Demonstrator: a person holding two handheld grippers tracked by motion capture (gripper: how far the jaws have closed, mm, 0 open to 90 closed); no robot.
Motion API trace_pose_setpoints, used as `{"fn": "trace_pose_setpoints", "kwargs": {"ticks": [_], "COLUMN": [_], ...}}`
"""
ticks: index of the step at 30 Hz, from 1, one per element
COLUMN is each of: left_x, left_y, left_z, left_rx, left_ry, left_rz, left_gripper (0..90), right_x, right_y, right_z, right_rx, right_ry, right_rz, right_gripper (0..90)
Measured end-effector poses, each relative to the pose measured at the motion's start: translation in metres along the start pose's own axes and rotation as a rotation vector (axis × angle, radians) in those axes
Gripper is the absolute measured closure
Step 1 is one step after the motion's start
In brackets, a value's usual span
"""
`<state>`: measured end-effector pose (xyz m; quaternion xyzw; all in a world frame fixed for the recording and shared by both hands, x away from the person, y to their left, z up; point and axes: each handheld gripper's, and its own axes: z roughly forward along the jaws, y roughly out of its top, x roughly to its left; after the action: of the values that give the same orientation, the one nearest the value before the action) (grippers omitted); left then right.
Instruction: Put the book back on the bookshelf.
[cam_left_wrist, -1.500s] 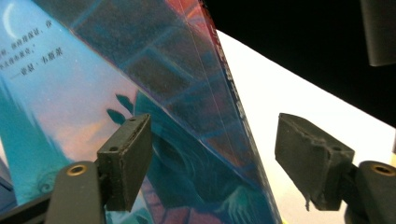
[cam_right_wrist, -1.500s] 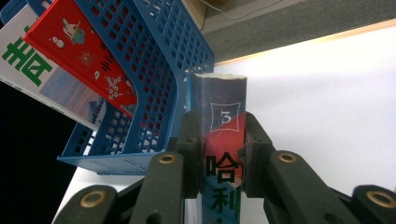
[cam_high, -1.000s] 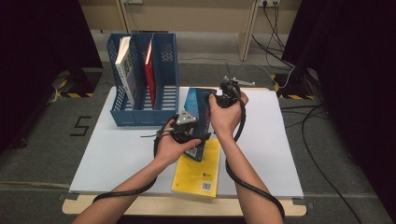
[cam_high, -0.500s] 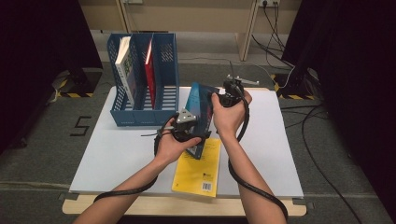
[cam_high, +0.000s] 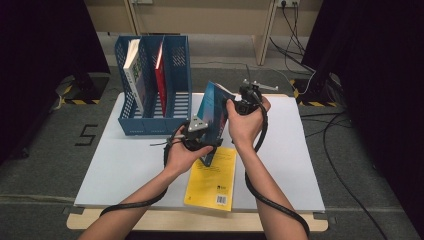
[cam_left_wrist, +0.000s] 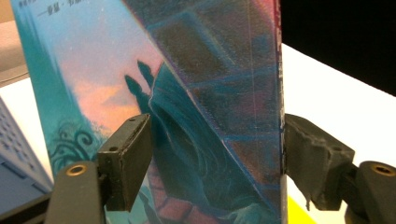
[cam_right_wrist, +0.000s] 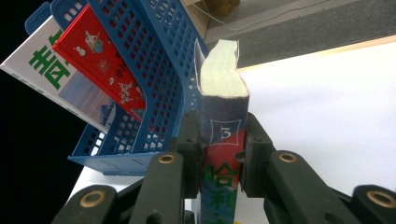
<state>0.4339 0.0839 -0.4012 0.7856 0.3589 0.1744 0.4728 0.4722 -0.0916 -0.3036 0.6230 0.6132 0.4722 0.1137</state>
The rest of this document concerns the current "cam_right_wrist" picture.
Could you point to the black curtain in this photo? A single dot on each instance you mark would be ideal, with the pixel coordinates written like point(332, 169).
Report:
point(28, 155)

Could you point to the red cartoon book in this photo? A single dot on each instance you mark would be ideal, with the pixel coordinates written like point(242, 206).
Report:
point(99, 62)

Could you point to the blue plastic file rack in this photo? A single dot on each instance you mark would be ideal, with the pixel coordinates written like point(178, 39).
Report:
point(155, 77)

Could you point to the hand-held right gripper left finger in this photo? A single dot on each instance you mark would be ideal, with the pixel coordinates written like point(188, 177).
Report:
point(190, 149)

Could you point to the beige wooden desk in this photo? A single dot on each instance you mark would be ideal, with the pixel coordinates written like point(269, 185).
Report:
point(199, 18)

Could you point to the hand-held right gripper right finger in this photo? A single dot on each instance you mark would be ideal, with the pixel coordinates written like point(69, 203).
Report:
point(257, 152)

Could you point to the white paperback magazine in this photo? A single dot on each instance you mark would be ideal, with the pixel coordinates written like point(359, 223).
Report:
point(53, 77)

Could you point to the teal illustrated book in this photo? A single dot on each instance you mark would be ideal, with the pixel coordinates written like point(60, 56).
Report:
point(222, 118)

